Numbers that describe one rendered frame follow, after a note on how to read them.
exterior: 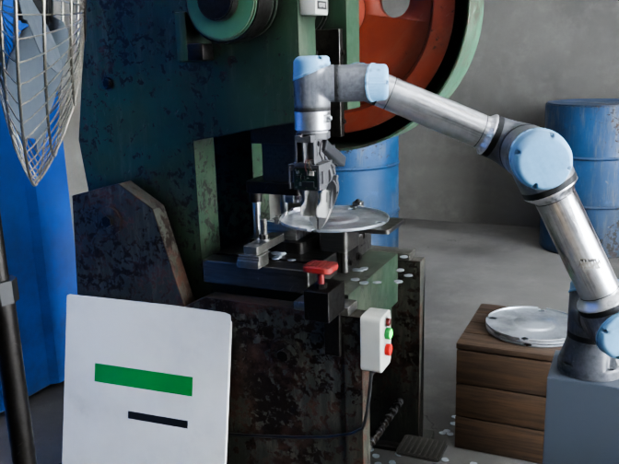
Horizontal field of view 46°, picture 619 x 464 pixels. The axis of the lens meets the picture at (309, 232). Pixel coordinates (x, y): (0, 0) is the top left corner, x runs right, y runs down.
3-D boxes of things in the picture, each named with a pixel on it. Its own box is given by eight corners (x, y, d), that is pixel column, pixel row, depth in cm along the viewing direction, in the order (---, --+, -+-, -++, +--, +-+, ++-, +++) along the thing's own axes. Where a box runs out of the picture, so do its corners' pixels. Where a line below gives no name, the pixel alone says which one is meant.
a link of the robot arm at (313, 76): (333, 55, 143) (290, 56, 143) (334, 111, 146) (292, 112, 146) (333, 54, 151) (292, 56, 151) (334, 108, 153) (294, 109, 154)
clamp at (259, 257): (288, 251, 191) (286, 214, 188) (258, 269, 176) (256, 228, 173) (268, 249, 193) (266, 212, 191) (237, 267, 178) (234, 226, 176)
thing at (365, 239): (371, 248, 215) (371, 228, 213) (309, 295, 175) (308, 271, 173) (281, 239, 227) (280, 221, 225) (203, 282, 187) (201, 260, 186)
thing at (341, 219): (260, 227, 186) (260, 225, 185) (307, 205, 211) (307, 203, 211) (367, 237, 174) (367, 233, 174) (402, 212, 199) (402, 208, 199)
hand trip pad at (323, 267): (341, 294, 163) (340, 261, 161) (330, 302, 157) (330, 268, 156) (312, 290, 165) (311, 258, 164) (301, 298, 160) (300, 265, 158)
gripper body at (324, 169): (287, 191, 151) (286, 133, 148) (305, 184, 158) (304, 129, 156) (321, 194, 148) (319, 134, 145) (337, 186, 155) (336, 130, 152)
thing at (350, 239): (404, 265, 195) (404, 216, 191) (388, 280, 182) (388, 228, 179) (320, 257, 205) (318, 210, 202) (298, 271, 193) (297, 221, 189)
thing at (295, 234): (320, 227, 203) (319, 211, 202) (297, 240, 190) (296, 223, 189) (290, 225, 207) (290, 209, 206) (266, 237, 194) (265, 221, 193)
